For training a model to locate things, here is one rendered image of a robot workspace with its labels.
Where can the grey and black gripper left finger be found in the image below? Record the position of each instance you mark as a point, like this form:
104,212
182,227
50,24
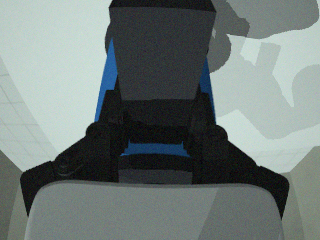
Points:
91,158

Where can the black round disk with center stud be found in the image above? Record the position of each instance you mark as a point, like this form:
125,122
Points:
108,37

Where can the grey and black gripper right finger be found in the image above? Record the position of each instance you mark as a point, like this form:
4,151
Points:
218,161

